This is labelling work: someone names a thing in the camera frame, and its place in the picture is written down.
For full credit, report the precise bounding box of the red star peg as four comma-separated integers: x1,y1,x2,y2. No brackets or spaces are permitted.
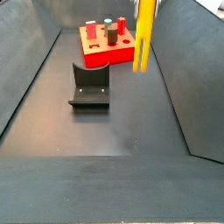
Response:
117,17,126,35

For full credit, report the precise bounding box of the red fixture block with holes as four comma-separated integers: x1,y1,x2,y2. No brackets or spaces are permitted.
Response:
79,24,135,68

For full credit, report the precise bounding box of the green cylinder peg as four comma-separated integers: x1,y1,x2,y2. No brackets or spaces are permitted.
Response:
104,18,112,37

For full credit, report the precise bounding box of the black curved regrasp stand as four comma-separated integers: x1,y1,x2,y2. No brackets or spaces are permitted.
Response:
68,64,110,107

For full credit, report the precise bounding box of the pink rectangular peg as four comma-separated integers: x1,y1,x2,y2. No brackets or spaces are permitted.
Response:
86,21,96,39

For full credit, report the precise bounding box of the dark brown pentagon peg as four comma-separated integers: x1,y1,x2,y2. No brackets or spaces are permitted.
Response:
108,24,118,46

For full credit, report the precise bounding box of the yellow two-pronged square-circle object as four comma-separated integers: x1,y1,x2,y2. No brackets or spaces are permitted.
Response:
133,0,156,72

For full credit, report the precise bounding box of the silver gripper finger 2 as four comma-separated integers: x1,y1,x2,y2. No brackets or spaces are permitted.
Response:
154,0,162,18
132,0,139,19

